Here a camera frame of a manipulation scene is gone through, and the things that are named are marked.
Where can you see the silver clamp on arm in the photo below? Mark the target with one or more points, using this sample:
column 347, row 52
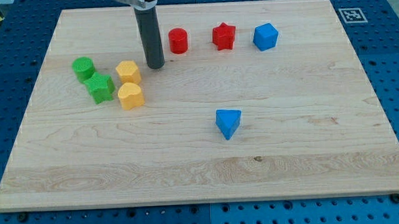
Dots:
column 139, row 4

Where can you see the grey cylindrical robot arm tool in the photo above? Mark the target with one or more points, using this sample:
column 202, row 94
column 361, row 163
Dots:
column 147, row 22

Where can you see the blue triangle block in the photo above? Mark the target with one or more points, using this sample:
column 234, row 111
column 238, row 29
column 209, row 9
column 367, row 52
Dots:
column 228, row 121

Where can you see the light wooden board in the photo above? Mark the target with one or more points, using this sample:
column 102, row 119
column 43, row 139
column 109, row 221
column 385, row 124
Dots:
column 311, row 125

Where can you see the yellow heart block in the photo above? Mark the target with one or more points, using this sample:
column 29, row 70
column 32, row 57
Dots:
column 130, row 95

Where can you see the red cylinder block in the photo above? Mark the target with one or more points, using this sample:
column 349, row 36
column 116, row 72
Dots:
column 177, row 38

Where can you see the red star block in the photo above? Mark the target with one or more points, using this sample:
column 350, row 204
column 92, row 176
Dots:
column 223, row 36

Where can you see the yellow hexagon block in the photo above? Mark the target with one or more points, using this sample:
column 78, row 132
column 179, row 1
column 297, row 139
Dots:
column 128, row 71

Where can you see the blue cube block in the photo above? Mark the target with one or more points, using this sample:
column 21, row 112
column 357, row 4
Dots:
column 265, row 37

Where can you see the green star block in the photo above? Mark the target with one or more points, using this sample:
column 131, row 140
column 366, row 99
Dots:
column 100, row 87

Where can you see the green cylinder block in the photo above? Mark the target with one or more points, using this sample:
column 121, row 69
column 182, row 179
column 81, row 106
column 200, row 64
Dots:
column 83, row 68

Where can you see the white fiducial marker tag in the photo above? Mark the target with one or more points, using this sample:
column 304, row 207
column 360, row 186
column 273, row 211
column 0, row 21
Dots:
column 352, row 15

